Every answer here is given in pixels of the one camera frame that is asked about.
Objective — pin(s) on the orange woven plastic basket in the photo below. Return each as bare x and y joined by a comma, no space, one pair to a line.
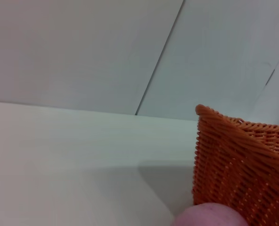
238,169

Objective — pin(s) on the pink toy peach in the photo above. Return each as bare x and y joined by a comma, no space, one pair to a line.
210,215

